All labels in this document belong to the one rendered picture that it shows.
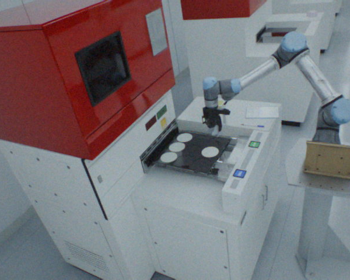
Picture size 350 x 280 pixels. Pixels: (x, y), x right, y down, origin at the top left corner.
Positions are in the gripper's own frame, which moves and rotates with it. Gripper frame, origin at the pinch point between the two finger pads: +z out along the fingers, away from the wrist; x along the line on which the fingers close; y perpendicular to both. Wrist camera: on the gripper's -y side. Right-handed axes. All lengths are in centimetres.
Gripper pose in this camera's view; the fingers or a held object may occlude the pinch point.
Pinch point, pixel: (217, 134)
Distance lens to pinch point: 181.2
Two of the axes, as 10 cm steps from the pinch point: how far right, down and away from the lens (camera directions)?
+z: 1.5, 8.2, 5.4
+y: -8.6, 3.9, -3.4
